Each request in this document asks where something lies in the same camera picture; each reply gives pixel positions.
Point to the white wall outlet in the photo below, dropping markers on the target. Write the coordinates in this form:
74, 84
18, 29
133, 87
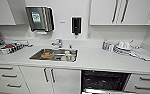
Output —
89, 35

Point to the black soap dispenser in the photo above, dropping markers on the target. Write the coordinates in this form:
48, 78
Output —
76, 26

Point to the grey white dish cloth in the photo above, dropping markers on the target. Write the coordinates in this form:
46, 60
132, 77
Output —
146, 55

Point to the stack of white dishes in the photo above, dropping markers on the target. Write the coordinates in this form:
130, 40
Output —
125, 48

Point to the dish tray with cups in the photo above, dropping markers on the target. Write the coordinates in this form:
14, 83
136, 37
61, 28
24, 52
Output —
11, 47

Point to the chrome faucet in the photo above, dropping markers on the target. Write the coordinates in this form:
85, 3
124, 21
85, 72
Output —
57, 43

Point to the stainless steel dishwasher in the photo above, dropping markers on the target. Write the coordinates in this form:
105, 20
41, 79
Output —
87, 75

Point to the stainless steel sink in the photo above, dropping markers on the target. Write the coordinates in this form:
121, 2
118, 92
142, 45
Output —
36, 55

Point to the blue dish soap bottle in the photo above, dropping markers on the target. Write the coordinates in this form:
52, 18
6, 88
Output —
105, 45

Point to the small white bottle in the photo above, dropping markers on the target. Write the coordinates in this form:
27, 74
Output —
110, 47

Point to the white wall cabinet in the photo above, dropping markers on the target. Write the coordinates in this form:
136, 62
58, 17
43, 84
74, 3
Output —
124, 11
2, 11

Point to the white two-door sink cabinet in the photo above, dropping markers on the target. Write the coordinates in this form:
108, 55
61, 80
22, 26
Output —
51, 80

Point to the orange bowl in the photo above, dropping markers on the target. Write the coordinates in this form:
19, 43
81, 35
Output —
46, 53

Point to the white mug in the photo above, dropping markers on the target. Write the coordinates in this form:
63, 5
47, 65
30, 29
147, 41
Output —
67, 56

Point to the white drawer unit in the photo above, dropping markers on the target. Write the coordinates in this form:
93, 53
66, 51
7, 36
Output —
144, 84
9, 78

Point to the steel paper towel dispenser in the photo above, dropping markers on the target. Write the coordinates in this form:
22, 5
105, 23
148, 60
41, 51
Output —
39, 19

